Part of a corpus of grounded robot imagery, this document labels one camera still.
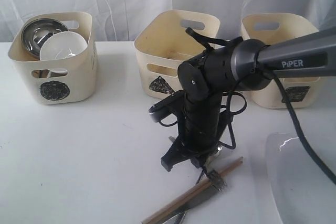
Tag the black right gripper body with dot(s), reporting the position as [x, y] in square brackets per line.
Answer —
[202, 129]

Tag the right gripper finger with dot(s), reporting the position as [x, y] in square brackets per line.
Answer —
[200, 161]
[172, 157]

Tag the steel spoon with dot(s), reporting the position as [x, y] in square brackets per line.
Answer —
[208, 161]

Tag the white bowl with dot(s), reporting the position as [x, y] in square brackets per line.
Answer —
[62, 46]

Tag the steel bowl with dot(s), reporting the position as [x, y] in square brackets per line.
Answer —
[37, 32]

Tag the steel fork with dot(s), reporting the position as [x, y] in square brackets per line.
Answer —
[212, 178]

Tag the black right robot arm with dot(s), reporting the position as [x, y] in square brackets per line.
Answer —
[238, 64]

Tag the steel table knife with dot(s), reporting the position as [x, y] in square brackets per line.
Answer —
[192, 203]

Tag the cream bin with triangle mark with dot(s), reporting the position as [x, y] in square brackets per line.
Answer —
[164, 45]

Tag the white square plate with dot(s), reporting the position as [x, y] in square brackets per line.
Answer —
[301, 191]

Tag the cream bin with square mark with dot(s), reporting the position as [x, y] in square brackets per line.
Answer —
[273, 28]

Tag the cream bin with circle mark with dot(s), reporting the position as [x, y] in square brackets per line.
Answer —
[72, 79]

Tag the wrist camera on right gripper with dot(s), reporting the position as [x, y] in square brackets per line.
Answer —
[165, 106]

